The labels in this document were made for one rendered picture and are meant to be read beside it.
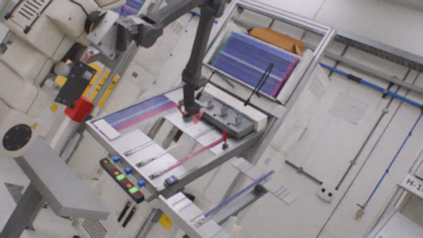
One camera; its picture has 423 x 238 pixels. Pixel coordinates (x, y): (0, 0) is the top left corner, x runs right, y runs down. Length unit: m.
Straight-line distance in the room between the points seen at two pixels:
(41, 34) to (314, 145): 2.74
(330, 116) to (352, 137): 0.29
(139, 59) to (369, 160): 2.11
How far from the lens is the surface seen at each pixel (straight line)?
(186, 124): 2.05
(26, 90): 1.24
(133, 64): 3.10
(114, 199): 2.27
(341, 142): 3.43
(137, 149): 1.90
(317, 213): 3.36
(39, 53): 1.26
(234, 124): 1.95
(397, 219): 1.76
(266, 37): 2.65
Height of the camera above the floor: 1.12
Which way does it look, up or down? 1 degrees down
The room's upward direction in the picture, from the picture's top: 32 degrees clockwise
